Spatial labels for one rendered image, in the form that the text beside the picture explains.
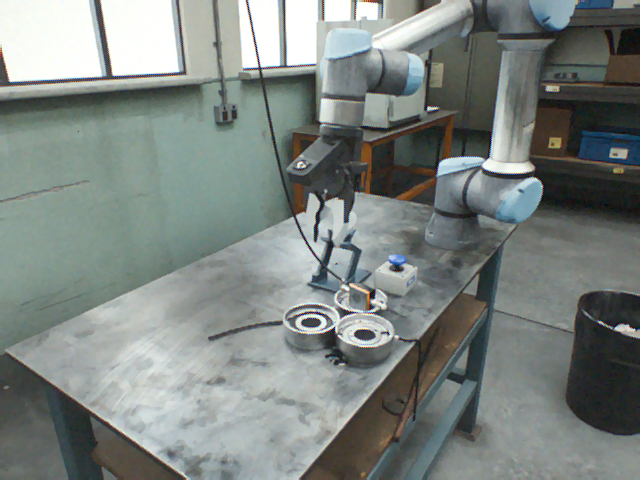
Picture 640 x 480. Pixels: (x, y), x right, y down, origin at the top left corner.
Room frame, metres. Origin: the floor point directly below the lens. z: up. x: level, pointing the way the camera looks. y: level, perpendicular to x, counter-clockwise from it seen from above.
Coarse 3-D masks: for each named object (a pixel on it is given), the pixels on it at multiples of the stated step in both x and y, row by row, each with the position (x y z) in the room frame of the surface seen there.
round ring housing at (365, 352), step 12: (348, 324) 0.75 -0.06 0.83; (372, 324) 0.75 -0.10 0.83; (384, 324) 0.75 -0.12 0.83; (336, 336) 0.70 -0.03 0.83; (360, 336) 0.74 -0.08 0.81; (372, 336) 0.73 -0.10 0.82; (348, 348) 0.68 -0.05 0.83; (360, 348) 0.67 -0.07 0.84; (372, 348) 0.67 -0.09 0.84; (384, 348) 0.67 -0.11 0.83; (360, 360) 0.67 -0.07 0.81; (372, 360) 0.67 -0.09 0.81
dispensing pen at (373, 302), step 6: (342, 282) 0.85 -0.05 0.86; (342, 288) 0.85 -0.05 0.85; (348, 288) 0.84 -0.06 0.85; (360, 288) 0.81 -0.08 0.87; (366, 288) 0.81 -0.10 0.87; (372, 288) 0.81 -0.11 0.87; (372, 294) 0.80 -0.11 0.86; (372, 300) 0.79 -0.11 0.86; (372, 306) 0.80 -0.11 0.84; (378, 306) 0.78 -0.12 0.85; (384, 306) 0.77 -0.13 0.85; (396, 312) 0.75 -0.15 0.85
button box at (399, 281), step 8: (384, 264) 0.97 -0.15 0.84; (376, 272) 0.94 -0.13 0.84; (384, 272) 0.93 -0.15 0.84; (392, 272) 0.93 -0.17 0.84; (400, 272) 0.93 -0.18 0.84; (408, 272) 0.93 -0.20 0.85; (416, 272) 0.96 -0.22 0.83; (376, 280) 0.94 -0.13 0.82; (384, 280) 0.93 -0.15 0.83; (392, 280) 0.92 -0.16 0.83; (400, 280) 0.91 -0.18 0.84; (408, 280) 0.92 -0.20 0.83; (416, 280) 0.96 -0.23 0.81; (376, 288) 0.94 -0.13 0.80; (384, 288) 0.93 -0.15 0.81; (392, 288) 0.92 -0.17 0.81; (400, 288) 0.91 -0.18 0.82; (408, 288) 0.92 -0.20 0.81; (400, 296) 0.90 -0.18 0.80
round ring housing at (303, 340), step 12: (288, 312) 0.78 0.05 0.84; (300, 312) 0.79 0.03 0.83; (324, 312) 0.79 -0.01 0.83; (336, 312) 0.77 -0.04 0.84; (288, 324) 0.75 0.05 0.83; (300, 324) 0.75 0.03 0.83; (312, 324) 0.78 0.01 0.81; (324, 324) 0.75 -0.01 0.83; (336, 324) 0.73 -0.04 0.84; (288, 336) 0.72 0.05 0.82; (300, 336) 0.71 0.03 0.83; (312, 336) 0.71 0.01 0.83; (324, 336) 0.71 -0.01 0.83; (300, 348) 0.72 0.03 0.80; (312, 348) 0.71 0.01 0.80
